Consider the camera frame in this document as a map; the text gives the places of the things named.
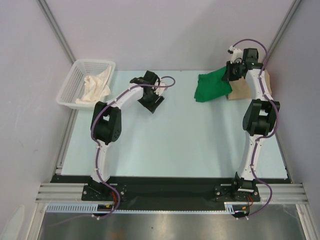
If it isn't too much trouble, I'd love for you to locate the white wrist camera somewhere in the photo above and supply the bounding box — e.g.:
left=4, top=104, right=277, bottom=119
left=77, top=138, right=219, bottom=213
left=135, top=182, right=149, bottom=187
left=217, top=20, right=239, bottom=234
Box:
left=154, top=81, right=168, bottom=96
left=227, top=45, right=243, bottom=64

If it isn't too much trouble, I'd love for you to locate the left aluminium corner post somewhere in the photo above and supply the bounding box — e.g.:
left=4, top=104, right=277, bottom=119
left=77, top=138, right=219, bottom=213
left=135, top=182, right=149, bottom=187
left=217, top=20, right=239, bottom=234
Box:
left=36, top=0, right=76, bottom=64

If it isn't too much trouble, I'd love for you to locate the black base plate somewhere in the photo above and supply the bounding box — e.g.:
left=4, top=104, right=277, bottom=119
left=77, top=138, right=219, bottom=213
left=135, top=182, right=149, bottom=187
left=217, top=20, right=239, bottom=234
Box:
left=81, top=178, right=128, bottom=202
left=213, top=184, right=261, bottom=203

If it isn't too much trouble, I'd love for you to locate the grey cable duct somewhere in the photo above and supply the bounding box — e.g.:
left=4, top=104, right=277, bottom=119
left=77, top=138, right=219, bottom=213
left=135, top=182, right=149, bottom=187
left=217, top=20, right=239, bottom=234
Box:
left=224, top=202, right=250, bottom=214
left=46, top=203, right=114, bottom=214

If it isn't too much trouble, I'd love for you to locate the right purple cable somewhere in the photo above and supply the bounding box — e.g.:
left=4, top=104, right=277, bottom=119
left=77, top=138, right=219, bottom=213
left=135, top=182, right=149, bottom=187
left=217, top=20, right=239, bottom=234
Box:
left=229, top=38, right=280, bottom=221

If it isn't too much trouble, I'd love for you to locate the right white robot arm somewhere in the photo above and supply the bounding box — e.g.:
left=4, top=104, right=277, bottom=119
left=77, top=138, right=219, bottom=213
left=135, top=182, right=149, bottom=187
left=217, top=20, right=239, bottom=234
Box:
left=222, top=46, right=280, bottom=201

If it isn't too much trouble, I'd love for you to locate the aluminium front rail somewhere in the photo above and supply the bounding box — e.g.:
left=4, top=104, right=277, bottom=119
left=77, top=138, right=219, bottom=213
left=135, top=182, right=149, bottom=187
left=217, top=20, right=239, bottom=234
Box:
left=35, top=183, right=309, bottom=204

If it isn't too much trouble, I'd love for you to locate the cream t shirt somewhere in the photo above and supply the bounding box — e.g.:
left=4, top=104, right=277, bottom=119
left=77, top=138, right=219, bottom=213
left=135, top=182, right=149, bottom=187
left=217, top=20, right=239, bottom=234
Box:
left=75, top=65, right=112, bottom=105

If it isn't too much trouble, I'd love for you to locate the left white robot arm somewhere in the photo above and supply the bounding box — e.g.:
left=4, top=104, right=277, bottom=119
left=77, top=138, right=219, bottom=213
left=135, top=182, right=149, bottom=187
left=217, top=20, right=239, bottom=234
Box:
left=90, top=71, right=169, bottom=200

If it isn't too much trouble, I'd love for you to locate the right aluminium corner post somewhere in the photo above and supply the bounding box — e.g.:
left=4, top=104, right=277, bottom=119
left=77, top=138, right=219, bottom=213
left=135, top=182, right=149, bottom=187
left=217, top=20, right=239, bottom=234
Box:
left=262, top=0, right=304, bottom=66

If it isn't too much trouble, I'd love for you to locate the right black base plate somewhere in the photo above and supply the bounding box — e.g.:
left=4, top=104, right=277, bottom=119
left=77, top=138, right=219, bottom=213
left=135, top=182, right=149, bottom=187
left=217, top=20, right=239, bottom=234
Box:
left=213, top=184, right=261, bottom=203

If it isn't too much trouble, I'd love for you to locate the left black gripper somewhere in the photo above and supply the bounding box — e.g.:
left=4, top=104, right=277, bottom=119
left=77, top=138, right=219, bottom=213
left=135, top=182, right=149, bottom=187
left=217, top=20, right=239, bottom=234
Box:
left=137, top=88, right=164, bottom=113

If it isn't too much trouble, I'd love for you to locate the folded tan t shirt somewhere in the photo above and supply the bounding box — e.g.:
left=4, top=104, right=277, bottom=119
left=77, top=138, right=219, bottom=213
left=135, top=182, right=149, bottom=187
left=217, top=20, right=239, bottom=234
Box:
left=227, top=69, right=273, bottom=101

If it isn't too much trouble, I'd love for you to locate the green t shirt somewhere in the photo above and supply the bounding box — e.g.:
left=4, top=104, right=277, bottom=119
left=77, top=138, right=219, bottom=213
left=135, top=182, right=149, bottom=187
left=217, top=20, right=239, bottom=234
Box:
left=194, top=67, right=232, bottom=103

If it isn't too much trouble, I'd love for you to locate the right grey cable duct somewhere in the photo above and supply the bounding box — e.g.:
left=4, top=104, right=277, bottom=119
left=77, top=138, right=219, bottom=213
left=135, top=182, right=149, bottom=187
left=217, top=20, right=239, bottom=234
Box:
left=224, top=202, right=250, bottom=214

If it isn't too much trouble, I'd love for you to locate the aluminium corner post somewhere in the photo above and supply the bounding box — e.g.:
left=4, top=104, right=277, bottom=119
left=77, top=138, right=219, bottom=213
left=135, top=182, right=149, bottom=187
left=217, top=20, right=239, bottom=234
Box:
left=36, top=0, right=76, bottom=64
left=262, top=0, right=304, bottom=66

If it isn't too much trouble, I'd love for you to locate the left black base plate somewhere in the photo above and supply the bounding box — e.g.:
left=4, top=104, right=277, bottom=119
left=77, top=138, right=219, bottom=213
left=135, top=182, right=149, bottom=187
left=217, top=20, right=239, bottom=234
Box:
left=81, top=178, right=128, bottom=202

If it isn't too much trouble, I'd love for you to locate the left grey cable duct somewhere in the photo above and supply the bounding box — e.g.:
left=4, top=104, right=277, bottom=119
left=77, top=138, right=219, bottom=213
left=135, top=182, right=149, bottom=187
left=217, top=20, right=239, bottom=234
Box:
left=46, top=203, right=114, bottom=214

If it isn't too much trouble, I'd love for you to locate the white plastic basket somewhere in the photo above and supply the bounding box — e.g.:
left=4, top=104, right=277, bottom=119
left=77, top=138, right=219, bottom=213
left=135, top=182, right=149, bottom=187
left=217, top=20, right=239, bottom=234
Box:
left=56, top=58, right=116, bottom=111

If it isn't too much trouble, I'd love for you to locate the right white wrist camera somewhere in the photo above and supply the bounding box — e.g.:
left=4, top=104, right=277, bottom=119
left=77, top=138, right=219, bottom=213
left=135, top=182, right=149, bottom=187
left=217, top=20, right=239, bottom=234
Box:
left=227, top=45, right=243, bottom=64

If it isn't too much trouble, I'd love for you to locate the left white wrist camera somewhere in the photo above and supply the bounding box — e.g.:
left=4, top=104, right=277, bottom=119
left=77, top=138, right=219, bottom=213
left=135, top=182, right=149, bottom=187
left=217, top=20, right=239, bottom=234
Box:
left=154, top=81, right=168, bottom=96

